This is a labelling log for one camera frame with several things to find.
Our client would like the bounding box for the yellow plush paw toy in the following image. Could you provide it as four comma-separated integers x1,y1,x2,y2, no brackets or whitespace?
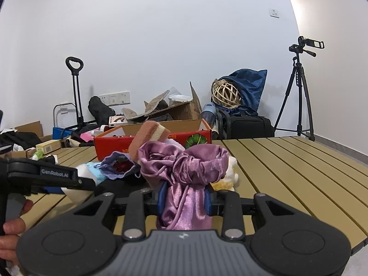
211,156,239,191

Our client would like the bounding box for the purple satin drawstring bag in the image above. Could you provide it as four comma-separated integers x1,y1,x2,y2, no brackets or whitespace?
138,141,229,230

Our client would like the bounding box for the person's left hand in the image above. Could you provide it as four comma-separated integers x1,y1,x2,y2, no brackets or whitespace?
0,217,26,265

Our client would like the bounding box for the black clothes pile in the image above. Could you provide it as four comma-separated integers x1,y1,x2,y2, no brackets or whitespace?
0,132,42,150

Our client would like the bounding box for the yellow white small carton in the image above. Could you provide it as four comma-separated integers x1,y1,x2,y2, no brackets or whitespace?
36,140,61,155

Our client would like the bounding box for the small purple lace pouch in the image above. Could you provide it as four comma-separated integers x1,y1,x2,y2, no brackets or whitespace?
98,151,140,180

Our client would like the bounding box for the pink beige sponge block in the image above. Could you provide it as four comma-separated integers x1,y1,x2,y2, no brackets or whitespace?
129,121,170,163

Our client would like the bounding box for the red cardboard fruit box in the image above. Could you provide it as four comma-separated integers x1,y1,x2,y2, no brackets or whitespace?
94,120,212,161

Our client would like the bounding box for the blue plastic crate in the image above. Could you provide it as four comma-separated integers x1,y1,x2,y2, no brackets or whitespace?
52,126,73,140

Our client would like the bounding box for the black suitcase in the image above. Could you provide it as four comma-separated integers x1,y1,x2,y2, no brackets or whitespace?
216,109,275,140

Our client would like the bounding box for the brown open cardboard box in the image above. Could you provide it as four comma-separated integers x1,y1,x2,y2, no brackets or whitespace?
122,83,201,123

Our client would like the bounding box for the blue water bottle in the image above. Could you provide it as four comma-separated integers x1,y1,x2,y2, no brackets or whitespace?
201,102,216,128

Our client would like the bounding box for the black cloth bag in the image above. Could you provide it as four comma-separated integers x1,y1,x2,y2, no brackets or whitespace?
88,96,115,126

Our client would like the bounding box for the woven rattan ball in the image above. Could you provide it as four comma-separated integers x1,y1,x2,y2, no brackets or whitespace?
211,79,242,109

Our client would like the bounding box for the blue velvet bag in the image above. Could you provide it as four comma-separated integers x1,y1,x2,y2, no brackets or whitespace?
211,69,267,116

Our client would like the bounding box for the white wall socket strip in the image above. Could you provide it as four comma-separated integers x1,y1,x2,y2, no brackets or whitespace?
98,91,130,106

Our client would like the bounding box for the black trolley handle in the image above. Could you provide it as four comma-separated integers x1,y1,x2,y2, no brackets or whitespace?
66,56,86,128

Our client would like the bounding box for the black camera tripod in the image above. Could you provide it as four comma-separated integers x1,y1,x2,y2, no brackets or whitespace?
273,44,317,141

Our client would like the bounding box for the white wall switch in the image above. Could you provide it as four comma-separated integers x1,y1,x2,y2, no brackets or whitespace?
269,8,279,18

